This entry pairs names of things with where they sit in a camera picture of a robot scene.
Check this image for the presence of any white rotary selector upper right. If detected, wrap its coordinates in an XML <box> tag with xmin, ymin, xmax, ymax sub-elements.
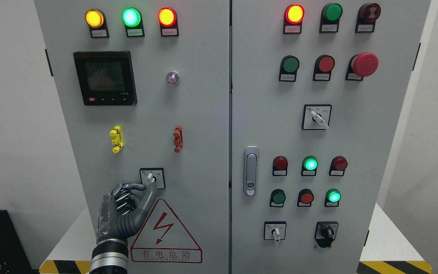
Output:
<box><xmin>302</xmin><ymin>104</ymin><xmax>332</xmax><ymax>130</ymax></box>

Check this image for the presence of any white platform hazard striped edge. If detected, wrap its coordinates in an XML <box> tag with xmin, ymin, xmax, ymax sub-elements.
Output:
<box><xmin>37</xmin><ymin>205</ymin><xmax>433</xmax><ymax>274</ymax></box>

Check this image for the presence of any green button top right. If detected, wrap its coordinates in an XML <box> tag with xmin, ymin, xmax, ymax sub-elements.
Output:
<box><xmin>319</xmin><ymin>2</ymin><xmax>343</xmax><ymax>33</ymax></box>

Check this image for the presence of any dark red indicator left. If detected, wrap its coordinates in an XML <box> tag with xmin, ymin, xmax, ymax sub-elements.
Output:
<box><xmin>272</xmin><ymin>156</ymin><xmax>288</xmax><ymax>177</ymax></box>

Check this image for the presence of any green indicator light top left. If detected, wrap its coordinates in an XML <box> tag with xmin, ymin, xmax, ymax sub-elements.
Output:
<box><xmin>122</xmin><ymin>7</ymin><xmax>145</xmax><ymax>37</ymax></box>

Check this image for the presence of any red push button second row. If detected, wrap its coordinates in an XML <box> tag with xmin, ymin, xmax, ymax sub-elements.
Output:
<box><xmin>312</xmin><ymin>54</ymin><xmax>335</xmax><ymax>81</ymax></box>

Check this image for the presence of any silver door lock handle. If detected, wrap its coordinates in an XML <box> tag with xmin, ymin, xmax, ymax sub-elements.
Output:
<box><xmin>243</xmin><ymin>146</ymin><xmax>259</xmax><ymax>197</ymax></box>

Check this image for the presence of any red terminal connector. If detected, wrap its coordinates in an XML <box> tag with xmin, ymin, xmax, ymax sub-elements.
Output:
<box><xmin>173</xmin><ymin>125</ymin><xmax>184</xmax><ymax>154</ymax></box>

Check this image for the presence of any green push button lower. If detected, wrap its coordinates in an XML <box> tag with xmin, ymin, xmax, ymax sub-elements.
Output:
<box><xmin>270</xmin><ymin>189</ymin><xmax>286</xmax><ymax>207</ymax></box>

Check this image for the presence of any clear round lamp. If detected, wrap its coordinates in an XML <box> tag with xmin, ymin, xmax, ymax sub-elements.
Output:
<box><xmin>166</xmin><ymin>70</ymin><xmax>180</xmax><ymax>86</ymax></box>

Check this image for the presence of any white rotary light switch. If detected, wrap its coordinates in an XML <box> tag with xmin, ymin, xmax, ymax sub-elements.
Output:
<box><xmin>139</xmin><ymin>167</ymin><xmax>166</xmax><ymax>190</ymax></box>

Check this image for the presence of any red electric hazard warning sticker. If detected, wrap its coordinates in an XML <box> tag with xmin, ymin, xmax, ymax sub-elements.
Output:
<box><xmin>130</xmin><ymin>198</ymin><xmax>202</xmax><ymax>264</ymax></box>

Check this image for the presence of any lit green indicator middle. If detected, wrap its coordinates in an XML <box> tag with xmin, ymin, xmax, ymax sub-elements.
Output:
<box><xmin>301</xmin><ymin>156</ymin><xmax>318</xmax><ymax>176</ymax></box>

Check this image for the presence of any lit green button lower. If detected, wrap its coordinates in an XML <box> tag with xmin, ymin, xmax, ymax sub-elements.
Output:
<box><xmin>324</xmin><ymin>189</ymin><xmax>342</xmax><ymax>207</ymax></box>

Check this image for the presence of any left grey cabinet door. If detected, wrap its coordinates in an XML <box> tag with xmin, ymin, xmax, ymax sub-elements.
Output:
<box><xmin>35</xmin><ymin>0</ymin><xmax>230</xmax><ymax>274</ymax></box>

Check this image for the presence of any green push button second row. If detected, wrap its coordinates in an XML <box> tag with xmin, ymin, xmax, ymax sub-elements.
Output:
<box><xmin>278</xmin><ymin>55</ymin><xmax>300</xmax><ymax>83</ymax></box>

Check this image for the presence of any red indicator light top left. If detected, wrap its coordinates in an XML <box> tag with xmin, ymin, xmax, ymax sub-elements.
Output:
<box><xmin>157</xmin><ymin>6</ymin><xmax>179</xmax><ymax>37</ymax></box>

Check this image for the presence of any white rotary selector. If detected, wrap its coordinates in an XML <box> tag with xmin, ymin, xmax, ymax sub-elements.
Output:
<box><xmin>302</xmin><ymin>104</ymin><xmax>332</xmax><ymax>130</ymax></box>
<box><xmin>263</xmin><ymin>221</ymin><xmax>287</xmax><ymax>242</ymax></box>

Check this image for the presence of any right grey cabinet door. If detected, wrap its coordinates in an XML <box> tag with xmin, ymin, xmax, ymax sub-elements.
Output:
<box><xmin>231</xmin><ymin>0</ymin><xmax>430</xmax><ymax>274</ymax></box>

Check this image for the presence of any dark red buzzer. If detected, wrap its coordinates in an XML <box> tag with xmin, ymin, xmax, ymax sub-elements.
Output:
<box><xmin>355</xmin><ymin>2</ymin><xmax>382</xmax><ymax>33</ymax></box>

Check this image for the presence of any red emergency stop mushroom button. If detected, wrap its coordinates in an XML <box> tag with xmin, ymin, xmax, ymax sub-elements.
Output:
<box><xmin>345</xmin><ymin>52</ymin><xmax>379</xmax><ymax>81</ymax></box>

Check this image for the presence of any yellow indicator light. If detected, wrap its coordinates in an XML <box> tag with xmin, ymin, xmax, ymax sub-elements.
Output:
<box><xmin>85</xmin><ymin>9</ymin><xmax>109</xmax><ymax>38</ymax></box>

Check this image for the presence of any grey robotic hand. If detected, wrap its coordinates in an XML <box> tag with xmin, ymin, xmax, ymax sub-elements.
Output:
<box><xmin>96</xmin><ymin>178</ymin><xmax>157</xmax><ymax>244</ymax></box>

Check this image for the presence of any dark red indicator right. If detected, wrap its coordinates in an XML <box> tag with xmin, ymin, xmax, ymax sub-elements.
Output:
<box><xmin>329</xmin><ymin>156</ymin><xmax>348</xmax><ymax>177</ymax></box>

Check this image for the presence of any dark red indicator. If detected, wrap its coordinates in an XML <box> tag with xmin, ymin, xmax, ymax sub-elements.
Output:
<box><xmin>272</xmin><ymin>156</ymin><xmax>288</xmax><ymax>177</ymax></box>
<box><xmin>329</xmin><ymin>156</ymin><xmax>348</xmax><ymax>177</ymax></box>

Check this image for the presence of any red indicator light top right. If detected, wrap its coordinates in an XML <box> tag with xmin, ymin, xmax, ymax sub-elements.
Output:
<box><xmin>283</xmin><ymin>4</ymin><xmax>305</xmax><ymax>35</ymax></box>

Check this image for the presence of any red push button lower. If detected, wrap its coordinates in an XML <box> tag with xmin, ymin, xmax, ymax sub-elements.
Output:
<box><xmin>297</xmin><ymin>189</ymin><xmax>314</xmax><ymax>207</ymax></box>

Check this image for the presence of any black rotary knob switch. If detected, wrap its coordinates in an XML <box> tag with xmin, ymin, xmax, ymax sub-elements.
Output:
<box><xmin>314</xmin><ymin>221</ymin><xmax>339</xmax><ymax>248</ymax></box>

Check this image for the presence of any white rotary selector lower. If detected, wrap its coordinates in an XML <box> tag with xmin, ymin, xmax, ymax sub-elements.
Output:
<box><xmin>263</xmin><ymin>221</ymin><xmax>287</xmax><ymax>242</ymax></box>

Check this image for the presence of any red indicator light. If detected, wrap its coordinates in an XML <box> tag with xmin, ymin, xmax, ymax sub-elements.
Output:
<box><xmin>157</xmin><ymin>6</ymin><xmax>179</xmax><ymax>37</ymax></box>
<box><xmin>283</xmin><ymin>4</ymin><xmax>305</xmax><ymax>35</ymax></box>

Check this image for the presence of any black digital power meter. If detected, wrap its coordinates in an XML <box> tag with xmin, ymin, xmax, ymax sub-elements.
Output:
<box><xmin>73</xmin><ymin>50</ymin><xmax>137</xmax><ymax>106</ymax></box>

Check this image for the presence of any grey cabinet door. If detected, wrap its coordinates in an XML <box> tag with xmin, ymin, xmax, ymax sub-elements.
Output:
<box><xmin>231</xmin><ymin>0</ymin><xmax>430</xmax><ymax>274</ymax></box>
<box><xmin>35</xmin><ymin>0</ymin><xmax>230</xmax><ymax>274</ymax></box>

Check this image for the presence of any yellow terminal connector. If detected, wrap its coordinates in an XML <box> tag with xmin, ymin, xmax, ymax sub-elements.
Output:
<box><xmin>109</xmin><ymin>125</ymin><xmax>124</xmax><ymax>154</ymax></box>

